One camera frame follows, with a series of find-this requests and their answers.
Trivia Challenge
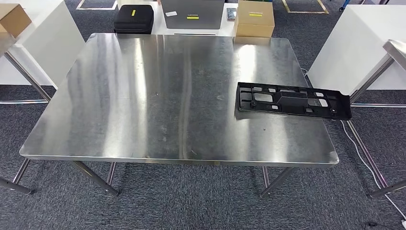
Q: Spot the steel workbench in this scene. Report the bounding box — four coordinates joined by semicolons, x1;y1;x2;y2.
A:
346;39;406;200
19;32;339;199
0;32;52;195

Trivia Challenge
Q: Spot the brown cardboard box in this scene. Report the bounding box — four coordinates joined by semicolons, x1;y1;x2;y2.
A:
0;3;33;38
234;0;276;38

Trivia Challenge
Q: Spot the black plastic bracket plate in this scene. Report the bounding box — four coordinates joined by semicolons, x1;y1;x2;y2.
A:
237;81;353;121

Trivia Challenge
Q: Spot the black fabric case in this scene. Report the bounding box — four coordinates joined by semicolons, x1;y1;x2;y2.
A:
113;4;155;35

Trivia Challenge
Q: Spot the grey laptop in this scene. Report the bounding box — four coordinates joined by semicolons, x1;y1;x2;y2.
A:
160;0;226;30

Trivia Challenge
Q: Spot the white floor cable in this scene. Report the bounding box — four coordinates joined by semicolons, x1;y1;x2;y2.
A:
301;68;406;228

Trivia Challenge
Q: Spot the white table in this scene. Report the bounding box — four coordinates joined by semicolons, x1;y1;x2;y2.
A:
117;0;238;37

